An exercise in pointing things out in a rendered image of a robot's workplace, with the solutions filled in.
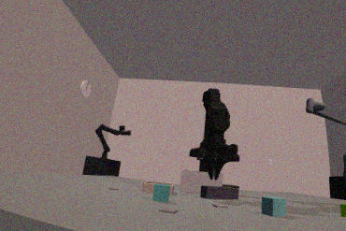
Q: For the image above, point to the tan shallow tray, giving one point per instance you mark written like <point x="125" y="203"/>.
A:
<point x="148" y="187"/>

